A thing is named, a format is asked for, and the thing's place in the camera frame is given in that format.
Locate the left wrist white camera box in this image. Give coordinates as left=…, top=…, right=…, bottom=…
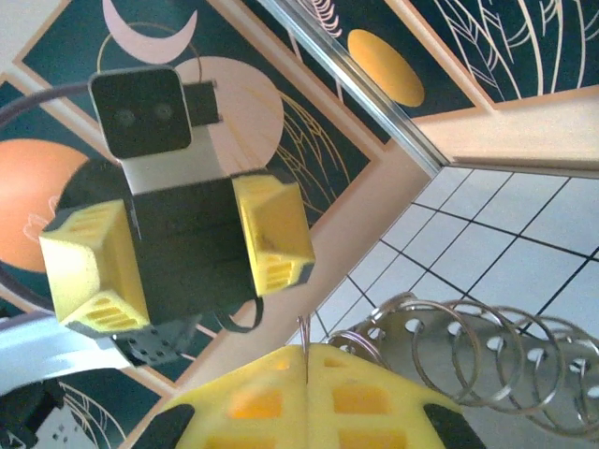
left=88, top=65, right=221, bottom=196

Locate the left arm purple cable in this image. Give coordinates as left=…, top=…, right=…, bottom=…
left=0, top=81, right=95, bottom=314

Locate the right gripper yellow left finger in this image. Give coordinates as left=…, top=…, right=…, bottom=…
left=144, top=344, right=310, bottom=449

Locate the left aluminium corner post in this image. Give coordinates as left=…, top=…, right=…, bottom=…
left=255, top=0, right=453, bottom=177

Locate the large steel split keyring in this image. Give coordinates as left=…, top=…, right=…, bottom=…
left=297, top=313, right=314, bottom=383

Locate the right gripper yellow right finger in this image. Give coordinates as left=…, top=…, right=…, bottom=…
left=306, top=343, right=488, bottom=449

